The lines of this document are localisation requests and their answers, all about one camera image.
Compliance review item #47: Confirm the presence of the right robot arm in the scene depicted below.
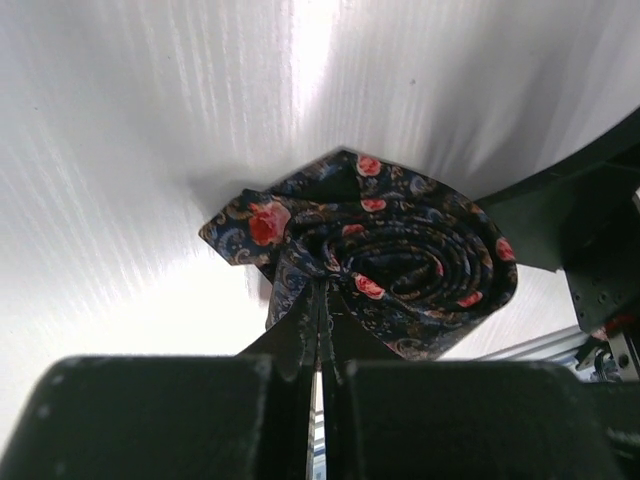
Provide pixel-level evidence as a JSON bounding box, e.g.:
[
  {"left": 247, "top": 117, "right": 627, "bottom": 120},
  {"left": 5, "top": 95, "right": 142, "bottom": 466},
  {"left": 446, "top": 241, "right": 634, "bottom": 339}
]
[{"left": 477, "top": 111, "right": 639, "bottom": 333}]

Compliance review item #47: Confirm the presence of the dark floral paisley tie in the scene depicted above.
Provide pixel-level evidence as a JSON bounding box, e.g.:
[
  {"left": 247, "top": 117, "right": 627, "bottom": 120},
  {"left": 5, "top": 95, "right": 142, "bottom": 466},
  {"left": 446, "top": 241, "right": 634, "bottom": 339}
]
[{"left": 199, "top": 149, "right": 518, "bottom": 360}]

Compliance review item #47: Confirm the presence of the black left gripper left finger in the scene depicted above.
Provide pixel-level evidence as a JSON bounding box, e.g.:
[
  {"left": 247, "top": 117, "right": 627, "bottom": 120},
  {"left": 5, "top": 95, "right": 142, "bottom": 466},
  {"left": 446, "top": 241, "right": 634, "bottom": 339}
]
[{"left": 0, "top": 279, "right": 321, "bottom": 480}]

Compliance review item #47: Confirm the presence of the aluminium front rail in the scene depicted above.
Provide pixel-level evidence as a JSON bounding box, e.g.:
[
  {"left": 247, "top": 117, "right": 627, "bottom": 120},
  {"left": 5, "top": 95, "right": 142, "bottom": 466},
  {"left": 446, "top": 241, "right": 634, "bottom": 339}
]
[{"left": 479, "top": 324, "right": 640, "bottom": 386}]

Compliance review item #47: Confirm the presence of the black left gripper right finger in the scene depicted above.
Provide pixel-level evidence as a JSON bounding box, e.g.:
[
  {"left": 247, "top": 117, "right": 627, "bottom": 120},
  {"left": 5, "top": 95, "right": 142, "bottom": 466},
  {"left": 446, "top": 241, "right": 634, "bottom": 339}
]
[{"left": 319, "top": 286, "right": 635, "bottom": 479}]

